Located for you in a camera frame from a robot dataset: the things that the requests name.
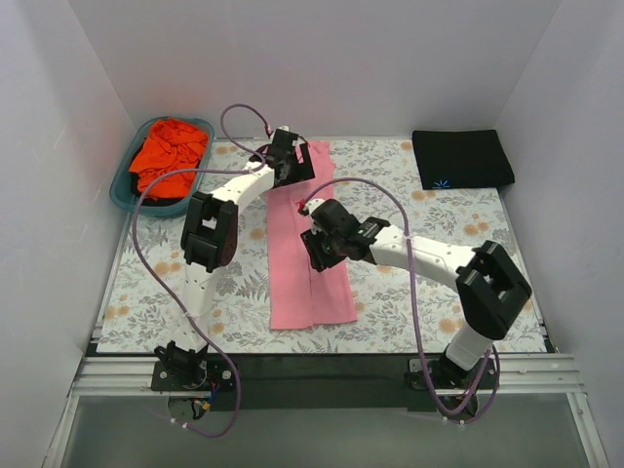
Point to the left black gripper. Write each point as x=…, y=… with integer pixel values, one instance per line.
x=302, y=163

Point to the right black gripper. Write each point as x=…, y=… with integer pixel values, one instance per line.
x=317, y=250

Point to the pink t shirt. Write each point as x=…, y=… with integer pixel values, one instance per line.
x=300, y=296

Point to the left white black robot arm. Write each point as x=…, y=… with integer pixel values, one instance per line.
x=209, y=241

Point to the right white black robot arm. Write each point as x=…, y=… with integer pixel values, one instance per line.
x=491, y=288

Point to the floral table mat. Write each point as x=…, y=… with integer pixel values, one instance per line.
x=375, y=178

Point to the orange t shirt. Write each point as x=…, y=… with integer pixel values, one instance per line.
x=171, y=145

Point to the folded black t shirt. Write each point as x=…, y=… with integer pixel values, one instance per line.
x=457, y=160

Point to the teal plastic basket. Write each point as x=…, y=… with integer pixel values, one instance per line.
x=123, y=189

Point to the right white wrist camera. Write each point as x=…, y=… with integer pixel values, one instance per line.
x=308, y=207

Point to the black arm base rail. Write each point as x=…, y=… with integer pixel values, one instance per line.
x=304, y=382

